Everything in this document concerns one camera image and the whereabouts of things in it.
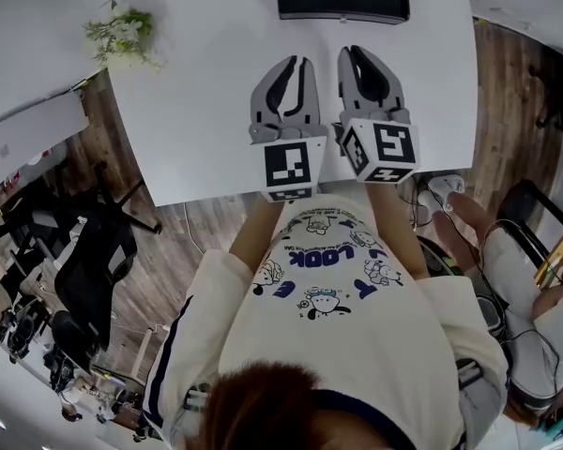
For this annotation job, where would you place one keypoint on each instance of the person's right forearm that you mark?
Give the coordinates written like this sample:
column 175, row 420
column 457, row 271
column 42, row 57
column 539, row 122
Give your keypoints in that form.
column 399, row 232

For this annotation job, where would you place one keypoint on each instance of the cream printed t-shirt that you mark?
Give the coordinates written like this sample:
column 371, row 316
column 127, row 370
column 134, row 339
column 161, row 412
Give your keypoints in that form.
column 338, row 335

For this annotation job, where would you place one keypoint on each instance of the green white flower plant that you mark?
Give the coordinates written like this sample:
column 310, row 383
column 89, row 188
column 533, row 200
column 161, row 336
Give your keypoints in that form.
column 122, row 35

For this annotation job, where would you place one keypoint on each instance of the wooden table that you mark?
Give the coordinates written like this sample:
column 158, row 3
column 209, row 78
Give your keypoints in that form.
column 560, row 251

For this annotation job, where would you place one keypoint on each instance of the person's left forearm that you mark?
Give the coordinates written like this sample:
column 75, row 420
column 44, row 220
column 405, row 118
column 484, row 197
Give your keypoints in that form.
column 255, row 232

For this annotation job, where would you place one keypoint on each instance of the black frame chair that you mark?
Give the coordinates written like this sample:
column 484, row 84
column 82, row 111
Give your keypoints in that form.
column 521, row 199

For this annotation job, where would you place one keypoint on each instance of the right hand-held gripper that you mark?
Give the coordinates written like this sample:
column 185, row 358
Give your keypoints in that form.
column 389, row 153

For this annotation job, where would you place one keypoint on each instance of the white side table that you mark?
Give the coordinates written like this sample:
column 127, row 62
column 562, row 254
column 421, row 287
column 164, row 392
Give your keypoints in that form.
column 28, row 134

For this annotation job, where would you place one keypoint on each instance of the black mesh office chair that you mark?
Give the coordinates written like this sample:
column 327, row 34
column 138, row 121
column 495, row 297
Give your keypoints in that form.
column 556, row 115

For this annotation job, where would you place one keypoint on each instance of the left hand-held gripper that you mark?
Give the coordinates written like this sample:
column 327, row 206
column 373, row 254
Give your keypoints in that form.
column 288, row 167

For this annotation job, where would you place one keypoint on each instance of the black grey office chair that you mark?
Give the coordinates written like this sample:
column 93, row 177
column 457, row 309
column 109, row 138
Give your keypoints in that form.
column 89, row 270

